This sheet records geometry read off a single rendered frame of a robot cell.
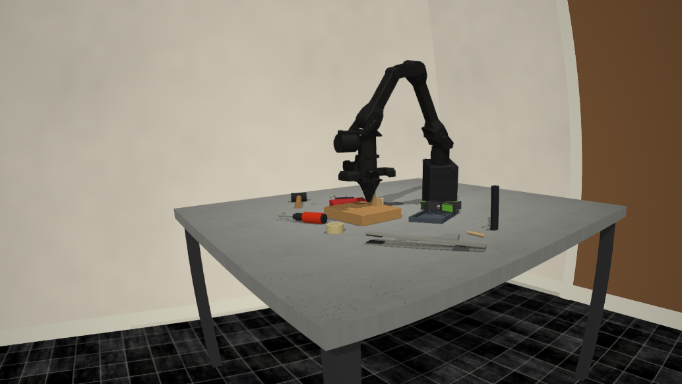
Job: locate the tan short cylinder with hole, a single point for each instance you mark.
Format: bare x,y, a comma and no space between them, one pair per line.
335,228

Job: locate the black mallet with wooden handle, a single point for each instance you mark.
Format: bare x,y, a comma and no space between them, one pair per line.
298,198

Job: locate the red open tray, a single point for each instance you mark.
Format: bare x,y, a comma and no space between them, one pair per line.
343,201

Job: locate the light wooden board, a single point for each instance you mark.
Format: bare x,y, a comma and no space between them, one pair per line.
362,214

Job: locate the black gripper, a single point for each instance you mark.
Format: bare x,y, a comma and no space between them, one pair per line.
367,171

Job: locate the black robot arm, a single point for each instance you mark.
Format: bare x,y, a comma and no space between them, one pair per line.
371,115

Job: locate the red screwdriver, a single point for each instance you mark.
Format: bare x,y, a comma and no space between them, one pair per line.
308,217

